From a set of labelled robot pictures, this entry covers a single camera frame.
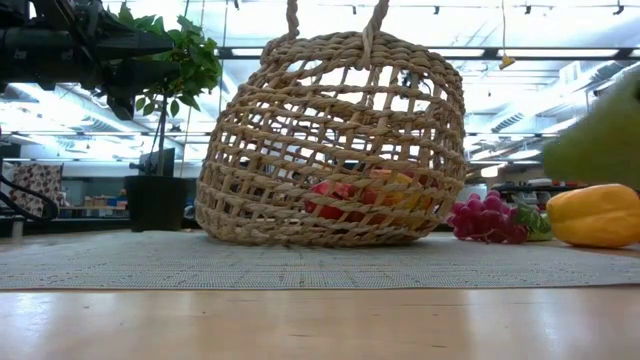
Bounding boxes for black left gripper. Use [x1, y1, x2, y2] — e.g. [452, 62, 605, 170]
[29, 0, 182, 91]

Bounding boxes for woven wicker handle basket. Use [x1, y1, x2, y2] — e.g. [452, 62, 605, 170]
[194, 0, 467, 249]

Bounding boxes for red apple yellow stem cavity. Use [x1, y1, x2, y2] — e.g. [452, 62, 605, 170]
[367, 168, 434, 226]

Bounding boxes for purple grape bunch with leaf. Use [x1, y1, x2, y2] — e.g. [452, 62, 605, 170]
[446, 189, 554, 245]

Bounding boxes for green plastic fruit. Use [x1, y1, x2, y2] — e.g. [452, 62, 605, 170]
[542, 69, 640, 192]

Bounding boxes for yellow bell pepper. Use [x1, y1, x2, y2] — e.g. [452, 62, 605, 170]
[545, 183, 640, 250]

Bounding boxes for potted green plant black pot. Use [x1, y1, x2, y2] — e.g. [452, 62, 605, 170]
[107, 2, 224, 233]

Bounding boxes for distant orange blue storage boxes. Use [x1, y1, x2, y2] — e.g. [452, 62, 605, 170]
[82, 193, 129, 210]

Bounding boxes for floral patterned chair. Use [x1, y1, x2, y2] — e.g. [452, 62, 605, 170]
[10, 163, 64, 220]

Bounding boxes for grey woven placemat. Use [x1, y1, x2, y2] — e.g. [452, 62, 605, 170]
[0, 229, 640, 292]

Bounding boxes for black distant workbench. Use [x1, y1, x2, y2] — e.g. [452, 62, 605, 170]
[492, 183, 589, 197]

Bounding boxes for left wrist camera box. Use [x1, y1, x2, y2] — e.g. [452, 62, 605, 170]
[107, 87, 136, 121]

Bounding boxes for black curved cable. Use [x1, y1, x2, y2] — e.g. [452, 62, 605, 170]
[0, 173, 60, 222]

